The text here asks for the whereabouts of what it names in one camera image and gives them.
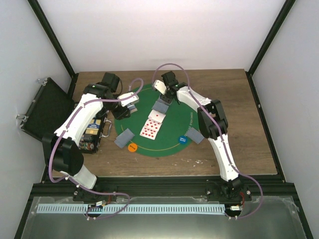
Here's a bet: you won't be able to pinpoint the light blue slotted rail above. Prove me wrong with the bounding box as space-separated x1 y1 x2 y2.
36 204 225 215

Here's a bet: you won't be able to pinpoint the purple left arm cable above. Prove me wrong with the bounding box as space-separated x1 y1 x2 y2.
49 78 145 221

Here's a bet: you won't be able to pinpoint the orange big blind button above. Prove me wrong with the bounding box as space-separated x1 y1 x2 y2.
128 143 138 152

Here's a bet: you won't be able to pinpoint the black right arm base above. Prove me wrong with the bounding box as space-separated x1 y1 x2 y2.
205 178 252 202

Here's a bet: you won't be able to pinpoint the low red diamonds card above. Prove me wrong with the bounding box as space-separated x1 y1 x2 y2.
148 110 166 123

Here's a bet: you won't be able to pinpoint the chrome case handle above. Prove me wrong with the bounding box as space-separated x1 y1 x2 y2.
101 118 112 138

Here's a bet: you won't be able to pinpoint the blue small blind button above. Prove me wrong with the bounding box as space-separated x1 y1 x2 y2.
178 135 188 144

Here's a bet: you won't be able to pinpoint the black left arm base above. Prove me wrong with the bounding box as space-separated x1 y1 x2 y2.
72 184 118 203

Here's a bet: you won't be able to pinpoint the round green poker mat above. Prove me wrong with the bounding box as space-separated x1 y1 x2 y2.
115 84 198 157

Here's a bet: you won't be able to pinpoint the deck of grey cards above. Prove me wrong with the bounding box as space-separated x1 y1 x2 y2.
128 105 137 113

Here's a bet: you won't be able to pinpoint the black poker set case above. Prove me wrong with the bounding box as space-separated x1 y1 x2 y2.
17 77 107 154

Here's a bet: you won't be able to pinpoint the face-down community card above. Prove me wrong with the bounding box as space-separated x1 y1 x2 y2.
152 101 169 114

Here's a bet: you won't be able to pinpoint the dealt blue patterned card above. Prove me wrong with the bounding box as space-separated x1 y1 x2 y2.
114 128 135 148

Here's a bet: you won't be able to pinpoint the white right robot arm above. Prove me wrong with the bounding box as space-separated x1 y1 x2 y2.
152 71 242 201

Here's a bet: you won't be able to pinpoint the blue card deck box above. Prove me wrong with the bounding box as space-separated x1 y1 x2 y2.
85 119 101 135

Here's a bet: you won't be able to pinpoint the nine of diamonds card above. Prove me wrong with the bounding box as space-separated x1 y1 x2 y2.
140 127 158 140

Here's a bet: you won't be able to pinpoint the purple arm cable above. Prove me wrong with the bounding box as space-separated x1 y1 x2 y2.
152 63 264 221
49 78 145 221

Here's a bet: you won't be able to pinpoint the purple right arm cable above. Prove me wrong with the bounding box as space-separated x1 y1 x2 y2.
152 63 264 221

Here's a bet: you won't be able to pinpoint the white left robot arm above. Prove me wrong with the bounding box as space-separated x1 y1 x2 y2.
42 73 139 201

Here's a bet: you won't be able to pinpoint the cards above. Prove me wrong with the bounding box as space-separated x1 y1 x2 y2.
185 127 204 144

